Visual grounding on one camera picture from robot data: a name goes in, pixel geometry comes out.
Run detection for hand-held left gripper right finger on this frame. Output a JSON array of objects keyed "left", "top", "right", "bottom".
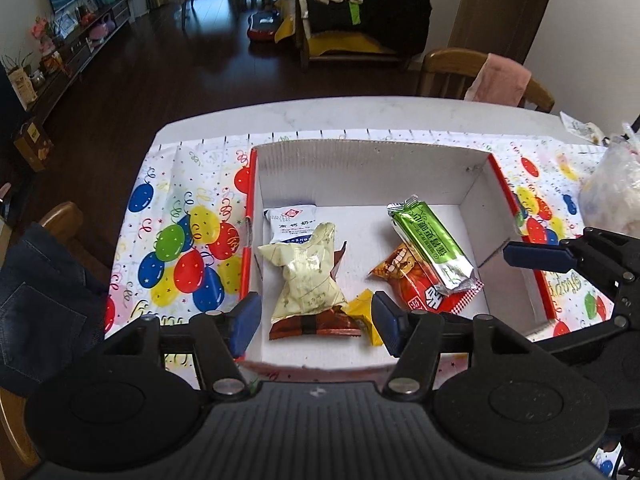
[{"left": 371, "top": 291, "right": 551, "bottom": 396}]

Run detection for clear plastic bag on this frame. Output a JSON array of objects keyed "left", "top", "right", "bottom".
[{"left": 579, "top": 132, "right": 640, "bottom": 239}]

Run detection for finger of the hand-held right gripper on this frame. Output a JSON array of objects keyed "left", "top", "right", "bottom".
[
  {"left": 504, "top": 227, "right": 640, "bottom": 288},
  {"left": 531, "top": 280, "right": 632, "bottom": 357}
]

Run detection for small yellow snack packet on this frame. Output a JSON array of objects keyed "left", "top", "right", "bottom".
[{"left": 347, "top": 290, "right": 387, "bottom": 347}]

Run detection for red-brown snack packet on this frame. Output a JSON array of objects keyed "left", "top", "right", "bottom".
[{"left": 269, "top": 240, "right": 364, "bottom": 342}]

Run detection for yellow cloth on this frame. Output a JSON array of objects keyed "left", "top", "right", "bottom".
[{"left": 274, "top": 10, "right": 302, "bottom": 44}]

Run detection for balloon print tablecloth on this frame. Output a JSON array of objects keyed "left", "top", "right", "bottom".
[{"left": 102, "top": 132, "right": 640, "bottom": 478}]

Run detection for pink cloth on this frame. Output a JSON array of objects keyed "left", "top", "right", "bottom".
[{"left": 465, "top": 54, "right": 532, "bottom": 109}]

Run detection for red toy car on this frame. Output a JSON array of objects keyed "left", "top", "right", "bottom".
[{"left": 247, "top": 8, "right": 281, "bottom": 42}]

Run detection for wooden door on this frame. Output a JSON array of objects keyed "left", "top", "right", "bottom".
[{"left": 447, "top": 0, "right": 562, "bottom": 64}]

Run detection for blue jeans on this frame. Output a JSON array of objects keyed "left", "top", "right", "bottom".
[{"left": 0, "top": 222, "right": 109, "bottom": 399}]

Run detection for green snack packet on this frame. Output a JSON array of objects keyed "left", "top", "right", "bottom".
[{"left": 387, "top": 195, "right": 479, "bottom": 293}]

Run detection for dark television cabinet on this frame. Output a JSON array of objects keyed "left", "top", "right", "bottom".
[{"left": 0, "top": 0, "right": 132, "bottom": 126}]

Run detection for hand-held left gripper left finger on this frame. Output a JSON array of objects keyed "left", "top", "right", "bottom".
[{"left": 97, "top": 291, "right": 263, "bottom": 401}]

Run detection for wooden chair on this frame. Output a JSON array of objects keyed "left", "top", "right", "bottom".
[
  {"left": 419, "top": 48, "right": 556, "bottom": 114},
  {"left": 0, "top": 201, "right": 112, "bottom": 467}
]

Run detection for red snack packet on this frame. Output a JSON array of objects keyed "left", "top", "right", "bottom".
[{"left": 369, "top": 242, "right": 485, "bottom": 316}]

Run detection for dark clothing pile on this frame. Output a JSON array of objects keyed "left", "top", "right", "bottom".
[{"left": 306, "top": 0, "right": 432, "bottom": 56}]

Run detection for cream snack packet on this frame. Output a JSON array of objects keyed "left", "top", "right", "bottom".
[{"left": 257, "top": 222, "right": 349, "bottom": 325}]

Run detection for white cardboard box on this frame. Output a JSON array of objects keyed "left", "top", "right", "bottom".
[{"left": 239, "top": 139, "right": 557, "bottom": 367}]

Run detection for white and blue snack packet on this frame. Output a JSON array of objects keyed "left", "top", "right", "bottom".
[{"left": 263, "top": 204, "right": 319, "bottom": 247}]

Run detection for wooden armchair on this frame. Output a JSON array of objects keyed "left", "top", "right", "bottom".
[{"left": 295, "top": 0, "right": 416, "bottom": 72}]

